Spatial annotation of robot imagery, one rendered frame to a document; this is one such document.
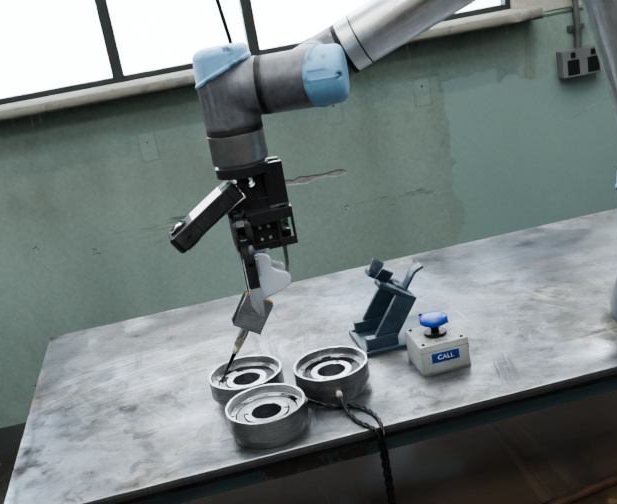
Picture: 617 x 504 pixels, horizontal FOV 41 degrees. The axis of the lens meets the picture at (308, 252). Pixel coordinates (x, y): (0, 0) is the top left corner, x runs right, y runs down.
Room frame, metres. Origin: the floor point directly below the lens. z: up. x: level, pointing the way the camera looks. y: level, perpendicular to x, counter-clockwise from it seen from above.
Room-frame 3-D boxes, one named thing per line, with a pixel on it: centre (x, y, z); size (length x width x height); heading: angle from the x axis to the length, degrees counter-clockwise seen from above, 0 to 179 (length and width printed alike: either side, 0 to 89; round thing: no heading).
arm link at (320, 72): (1.08, -0.04, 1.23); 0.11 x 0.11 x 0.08; 79
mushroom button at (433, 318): (1.07, -0.16, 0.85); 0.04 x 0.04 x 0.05
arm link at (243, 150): (1.08, 0.07, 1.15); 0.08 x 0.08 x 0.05
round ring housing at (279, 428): (0.96, 0.09, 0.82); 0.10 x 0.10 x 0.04
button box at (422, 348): (1.07, -0.16, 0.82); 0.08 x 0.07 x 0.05; 98
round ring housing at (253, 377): (1.06, 0.12, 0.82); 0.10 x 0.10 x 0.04
